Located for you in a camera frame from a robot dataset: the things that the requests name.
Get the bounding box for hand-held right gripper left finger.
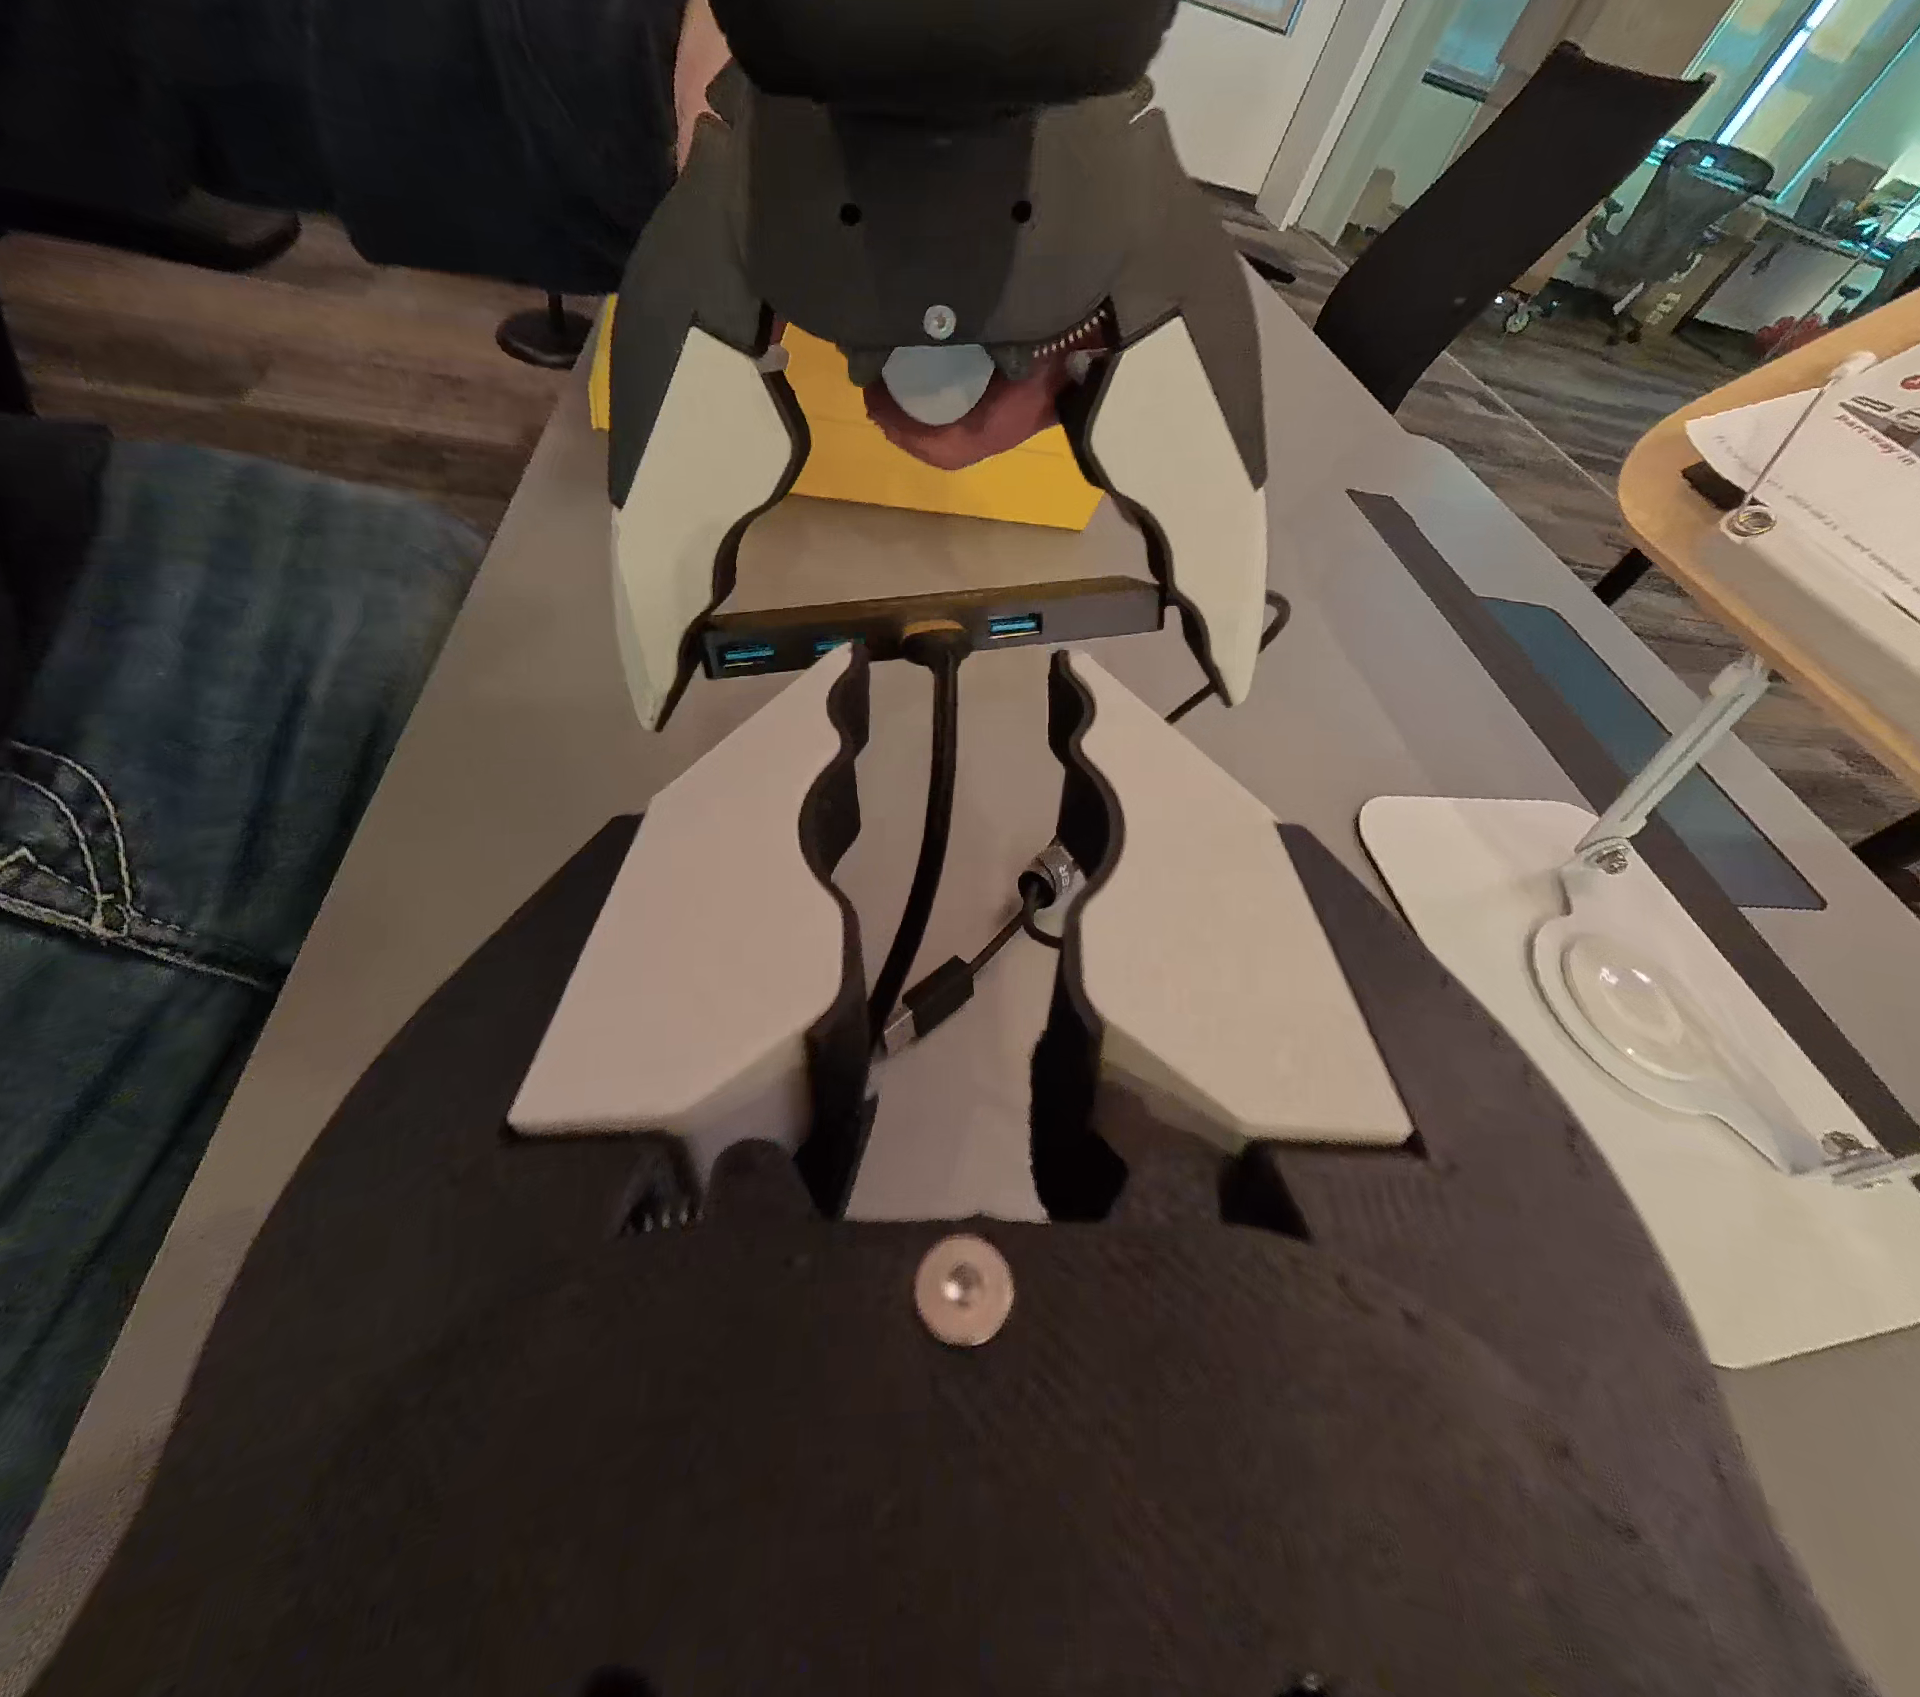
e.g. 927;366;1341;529
508;643;878;1222

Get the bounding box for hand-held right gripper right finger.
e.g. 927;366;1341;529
1030;651;1419;1222

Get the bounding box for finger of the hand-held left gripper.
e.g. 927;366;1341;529
612;324;814;735
1085;309;1274;711

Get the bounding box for dark grey usb hub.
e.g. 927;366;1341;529
702;576;1291;725

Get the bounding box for yellow plastic bin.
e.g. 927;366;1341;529
589;294;1104;533

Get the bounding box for black cable gold plug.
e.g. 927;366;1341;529
867;616;1088;1061

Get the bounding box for person's left forearm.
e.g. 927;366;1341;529
0;0;716;297

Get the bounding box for person's left hand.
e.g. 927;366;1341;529
876;339;1106;476

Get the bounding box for black floor stand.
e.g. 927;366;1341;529
496;287;598;371

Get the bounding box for person's jeans leg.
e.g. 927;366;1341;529
0;439;490;1563

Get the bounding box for black chair with armrest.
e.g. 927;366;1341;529
0;188;303;276

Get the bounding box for grey mesh office chair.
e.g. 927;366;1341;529
1592;137;1779;343

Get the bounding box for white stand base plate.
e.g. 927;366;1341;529
1356;654;1920;1374

